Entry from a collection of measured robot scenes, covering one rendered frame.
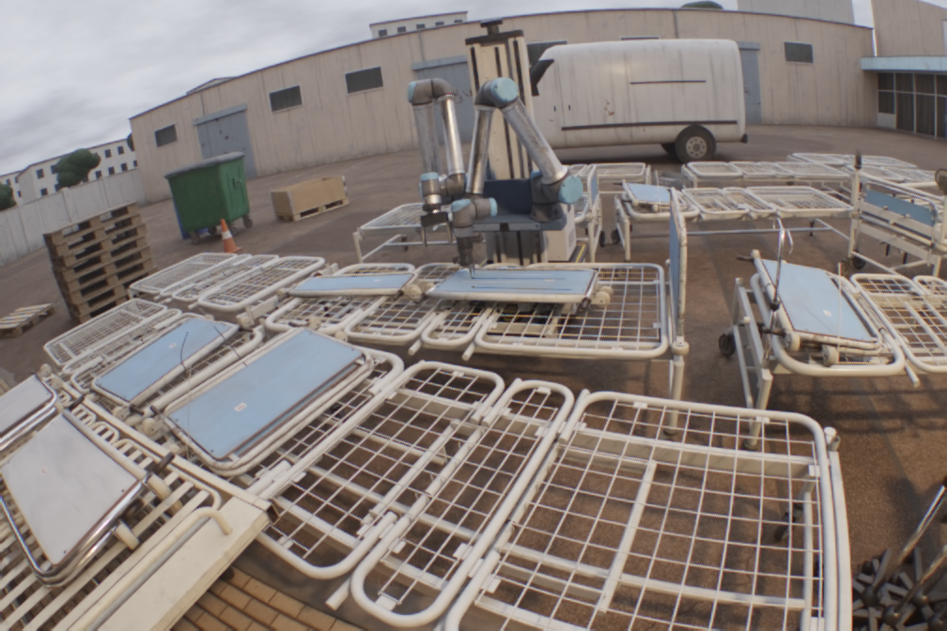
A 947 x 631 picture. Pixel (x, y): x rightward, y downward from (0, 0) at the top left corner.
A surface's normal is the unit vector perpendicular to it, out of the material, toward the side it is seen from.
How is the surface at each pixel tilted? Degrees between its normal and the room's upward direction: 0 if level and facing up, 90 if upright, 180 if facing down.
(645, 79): 88
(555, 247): 90
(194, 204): 94
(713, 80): 88
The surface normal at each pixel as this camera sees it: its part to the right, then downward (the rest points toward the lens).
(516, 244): -0.37, 0.37
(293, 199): 0.74, 0.14
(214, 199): 0.00, 0.41
